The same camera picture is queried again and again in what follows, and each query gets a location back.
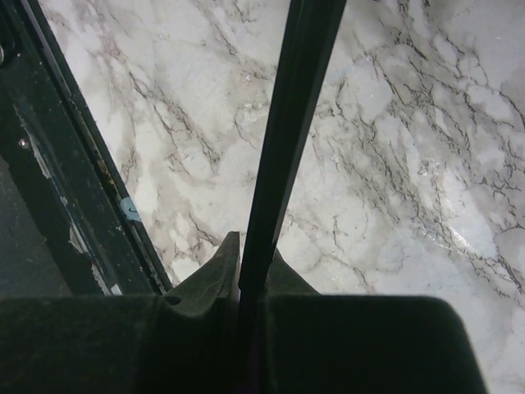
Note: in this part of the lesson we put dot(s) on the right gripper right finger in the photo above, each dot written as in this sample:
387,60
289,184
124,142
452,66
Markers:
314,343

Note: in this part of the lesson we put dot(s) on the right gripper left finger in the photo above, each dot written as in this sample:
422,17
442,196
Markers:
179,342

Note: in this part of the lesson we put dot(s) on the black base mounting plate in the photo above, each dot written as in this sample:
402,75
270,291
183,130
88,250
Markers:
68,224

